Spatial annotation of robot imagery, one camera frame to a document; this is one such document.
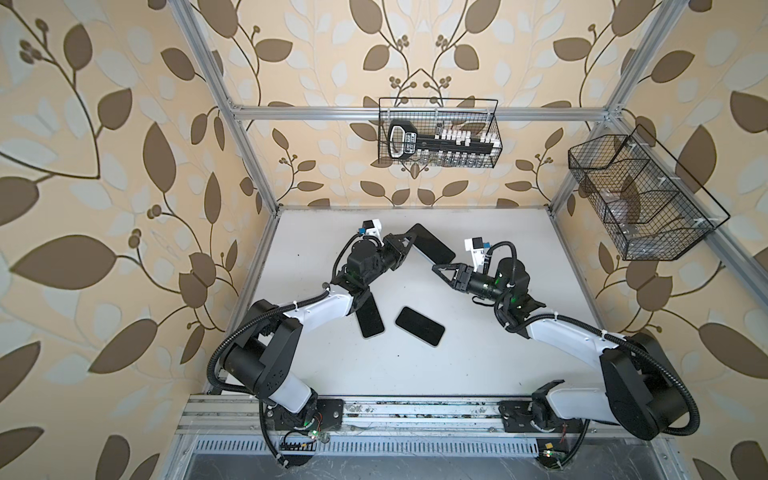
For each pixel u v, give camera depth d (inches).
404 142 33.2
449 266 30.3
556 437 28.5
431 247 31.9
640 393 16.4
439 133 32.2
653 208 28.5
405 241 31.4
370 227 30.8
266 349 17.6
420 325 35.6
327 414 29.3
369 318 35.5
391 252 28.8
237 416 30.1
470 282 27.6
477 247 29.0
